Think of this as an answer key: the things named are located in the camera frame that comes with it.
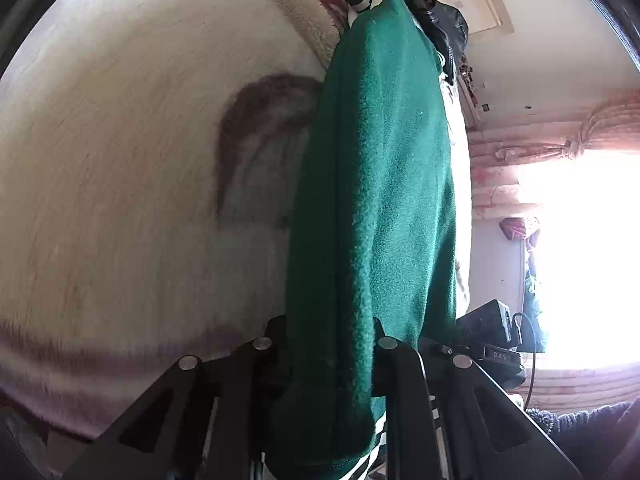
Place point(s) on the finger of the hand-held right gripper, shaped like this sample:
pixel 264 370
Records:
pixel 450 348

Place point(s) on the pink floral curtain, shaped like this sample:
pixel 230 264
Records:
pixel 540 125

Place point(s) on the pink folded blanket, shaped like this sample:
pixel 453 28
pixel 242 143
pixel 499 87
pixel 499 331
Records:
pixel 575 385

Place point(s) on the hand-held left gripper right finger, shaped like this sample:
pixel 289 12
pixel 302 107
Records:
pixel 405 385

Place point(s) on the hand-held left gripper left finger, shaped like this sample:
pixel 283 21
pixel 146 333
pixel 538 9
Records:
pixel 250 375

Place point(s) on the pink crumpled cloth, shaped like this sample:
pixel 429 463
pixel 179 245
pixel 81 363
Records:
pixel 517 229

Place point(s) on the black leather jacket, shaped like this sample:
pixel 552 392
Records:
pixel 445 25

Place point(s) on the green varsity jacket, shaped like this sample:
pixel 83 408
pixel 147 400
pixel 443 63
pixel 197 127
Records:
pixel 370 210

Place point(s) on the blue crumpled clothes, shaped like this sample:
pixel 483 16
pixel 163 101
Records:
pixel 531 285

